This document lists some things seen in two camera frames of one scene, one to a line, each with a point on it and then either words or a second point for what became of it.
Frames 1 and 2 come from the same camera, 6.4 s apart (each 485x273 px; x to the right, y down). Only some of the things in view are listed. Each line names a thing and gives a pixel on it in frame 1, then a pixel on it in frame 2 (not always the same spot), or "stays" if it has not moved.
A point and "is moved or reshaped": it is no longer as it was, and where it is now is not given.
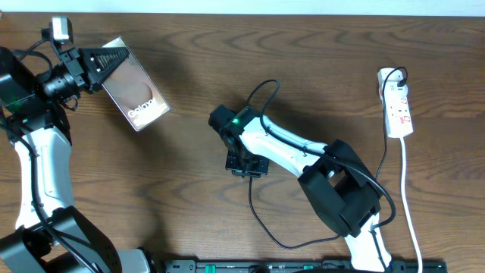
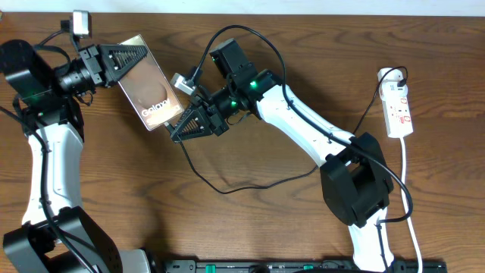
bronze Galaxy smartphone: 134,92 is moved or reshaped
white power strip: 398,118 stays
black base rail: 293,266 stays
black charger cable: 335,237 to 301,173
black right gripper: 259,170 to 217,122
